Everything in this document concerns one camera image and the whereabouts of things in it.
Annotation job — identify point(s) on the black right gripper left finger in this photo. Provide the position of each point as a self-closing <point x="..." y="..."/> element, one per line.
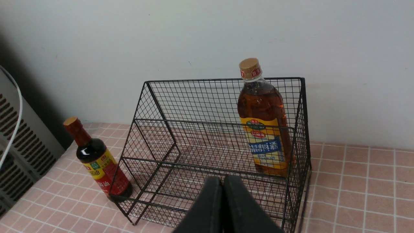
<point x="205" y="213"/>

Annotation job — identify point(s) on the pink checkered tablecloth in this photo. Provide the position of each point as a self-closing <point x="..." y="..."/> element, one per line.
<point x="353" y="189"/>

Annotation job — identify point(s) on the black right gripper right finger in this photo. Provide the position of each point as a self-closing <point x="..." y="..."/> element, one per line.
<point x="241" y="212"/>

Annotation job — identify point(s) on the dark soy sauce bottle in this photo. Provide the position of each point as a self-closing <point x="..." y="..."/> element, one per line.
<point x="99" y="162"/>

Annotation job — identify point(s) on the amber cooking wine bottle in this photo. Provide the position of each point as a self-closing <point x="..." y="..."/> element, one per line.
<point x="261" y="110"/>

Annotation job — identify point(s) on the grey vented appliance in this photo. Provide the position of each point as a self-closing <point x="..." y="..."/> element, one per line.
<point x="34" y="149"/>

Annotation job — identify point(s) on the black wire mesh rack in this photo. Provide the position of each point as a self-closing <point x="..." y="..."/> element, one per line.
<point x="186" y="130"/>

